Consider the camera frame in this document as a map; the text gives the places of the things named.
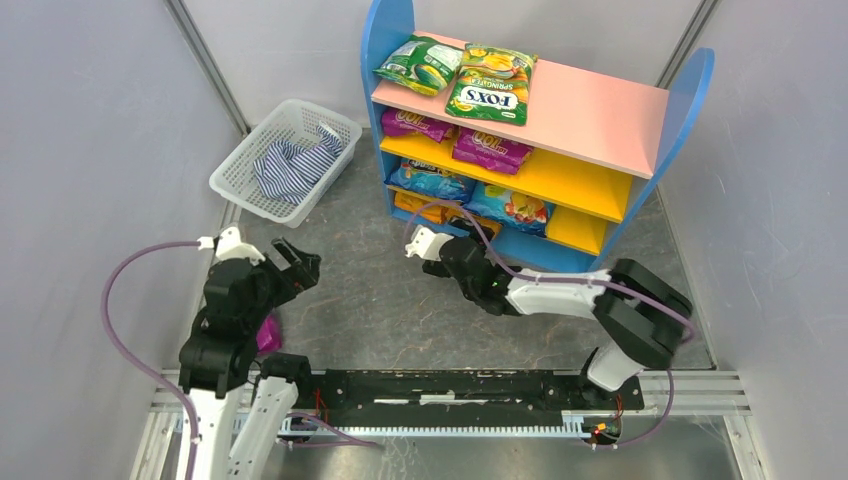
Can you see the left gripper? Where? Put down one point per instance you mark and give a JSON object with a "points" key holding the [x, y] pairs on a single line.
{"points": [[279, 269]]}

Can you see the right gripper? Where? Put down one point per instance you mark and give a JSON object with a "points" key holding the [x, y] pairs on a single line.
{"points": [[448, 255]]}

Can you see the purple candy bag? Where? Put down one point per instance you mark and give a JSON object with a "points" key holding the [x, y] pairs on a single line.
{"points": [[491, 152], [269, 338], [402, 123]]}

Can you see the green Fox's candy bag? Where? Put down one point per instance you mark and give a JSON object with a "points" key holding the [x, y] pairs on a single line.
{"points": [[492, 84]]}

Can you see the orange mango candy bag front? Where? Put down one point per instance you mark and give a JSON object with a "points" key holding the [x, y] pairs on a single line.
{"points": [[479, 227]]}

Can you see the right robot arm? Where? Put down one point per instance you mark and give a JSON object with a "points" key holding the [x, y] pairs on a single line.
{"points": [[645, 319]]}

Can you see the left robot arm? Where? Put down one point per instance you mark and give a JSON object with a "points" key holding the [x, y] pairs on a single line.
{"points": [[242, 289]]}

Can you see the blue candy bag right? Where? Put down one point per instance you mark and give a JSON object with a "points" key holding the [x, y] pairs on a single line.
{"points": [[510, 208]]}

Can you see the blue candy bag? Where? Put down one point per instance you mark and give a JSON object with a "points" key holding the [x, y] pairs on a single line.
{"points": [[429, 180], [510, 208]]}

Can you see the blue candy bag left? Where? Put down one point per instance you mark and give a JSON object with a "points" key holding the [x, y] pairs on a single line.
{"points": [[429, 180]]}

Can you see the blue pink yellow shelf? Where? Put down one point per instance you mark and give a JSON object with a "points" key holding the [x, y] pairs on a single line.
{"points": [[601, 144]]}

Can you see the blue striped cloth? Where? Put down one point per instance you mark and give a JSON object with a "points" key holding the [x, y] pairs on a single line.
{"points": [[289, 172]]}

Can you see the white plastic basket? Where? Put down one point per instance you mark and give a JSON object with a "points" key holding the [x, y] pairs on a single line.
{"points": [[295, 121]]}

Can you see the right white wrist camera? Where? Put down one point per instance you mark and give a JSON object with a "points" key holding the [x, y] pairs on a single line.
{"points": [[426, 243]]}

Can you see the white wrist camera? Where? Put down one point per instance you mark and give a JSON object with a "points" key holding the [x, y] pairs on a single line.
{"points": [[426, 243], [229, 244]]}

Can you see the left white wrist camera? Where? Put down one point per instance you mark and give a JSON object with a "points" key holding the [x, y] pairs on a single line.
{"points": [[229, 244]]}

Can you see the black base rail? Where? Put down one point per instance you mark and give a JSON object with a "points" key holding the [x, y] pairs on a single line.
{"points": [[472, 399]]}

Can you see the white toothed rail strip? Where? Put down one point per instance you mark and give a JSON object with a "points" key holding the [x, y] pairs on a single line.
{"points": [[569, 427]]}

